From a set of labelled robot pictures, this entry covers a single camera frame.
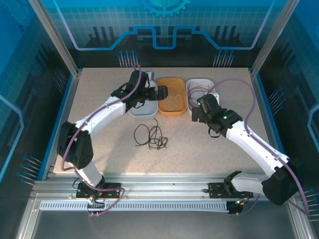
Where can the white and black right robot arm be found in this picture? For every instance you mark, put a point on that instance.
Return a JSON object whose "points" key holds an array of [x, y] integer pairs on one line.
{"points": [[249, 142]]}

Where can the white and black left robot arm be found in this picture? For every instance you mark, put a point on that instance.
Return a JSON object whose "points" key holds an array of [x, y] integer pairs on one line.
{"points": [[109, 112]]}

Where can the orange plastic bin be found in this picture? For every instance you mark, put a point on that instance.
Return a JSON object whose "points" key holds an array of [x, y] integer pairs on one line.
{"points": [[174, 112]]}

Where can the white plastic bin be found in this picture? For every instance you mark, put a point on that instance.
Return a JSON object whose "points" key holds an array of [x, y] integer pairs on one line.
{"points": [[147, 112], [199, 81]]}

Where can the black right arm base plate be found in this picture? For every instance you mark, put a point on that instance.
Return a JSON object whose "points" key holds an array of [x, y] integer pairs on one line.
{"points": [[216, 190]]}

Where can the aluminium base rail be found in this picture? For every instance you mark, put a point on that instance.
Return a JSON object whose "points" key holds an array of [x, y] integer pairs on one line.
{"points": [[162, 186]]}

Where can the aluminium frame post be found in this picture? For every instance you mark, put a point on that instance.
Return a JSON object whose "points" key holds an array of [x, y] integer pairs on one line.
{"points": [[274, 37], [53, 37]]}

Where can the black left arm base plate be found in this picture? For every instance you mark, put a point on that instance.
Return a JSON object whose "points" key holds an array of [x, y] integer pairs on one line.
{"points": [[113, 189]]}

